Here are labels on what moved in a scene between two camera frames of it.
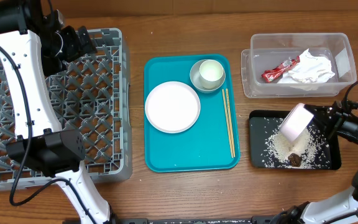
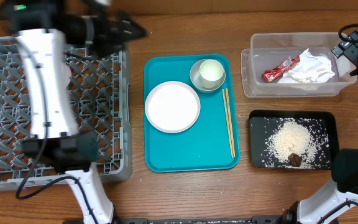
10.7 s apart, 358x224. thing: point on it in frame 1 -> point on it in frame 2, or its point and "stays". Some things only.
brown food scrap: x=294 y=159 stays
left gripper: x=78 y=49 -> x=108 y=40
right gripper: x=323 y=117 -> x=353 y=38
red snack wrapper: x=272 y=74 stays
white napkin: x=310 y=69 stays
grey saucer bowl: x=194 y=71 stays
